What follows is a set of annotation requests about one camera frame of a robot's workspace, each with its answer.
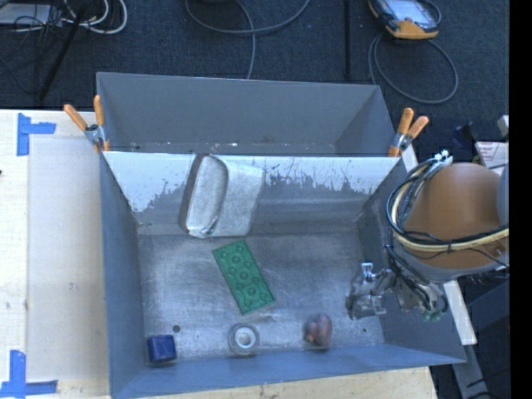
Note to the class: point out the blue cup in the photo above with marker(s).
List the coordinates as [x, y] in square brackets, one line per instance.
[161, 348]

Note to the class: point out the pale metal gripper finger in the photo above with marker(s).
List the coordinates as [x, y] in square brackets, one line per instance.
[369, 274]
[365, 308]

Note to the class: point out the grey zipped pouch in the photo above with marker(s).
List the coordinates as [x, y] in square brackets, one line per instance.
[208, 198]

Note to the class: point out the red-brown toy food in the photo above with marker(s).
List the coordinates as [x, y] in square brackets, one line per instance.
[319, 330]

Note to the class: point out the dark green flat block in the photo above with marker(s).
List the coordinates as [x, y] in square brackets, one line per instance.
[244, 277]

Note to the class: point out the pale flat board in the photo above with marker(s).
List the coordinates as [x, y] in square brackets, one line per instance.
[62, 243]

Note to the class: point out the grey metal bin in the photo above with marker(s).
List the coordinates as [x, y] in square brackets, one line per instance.
[307, 272]

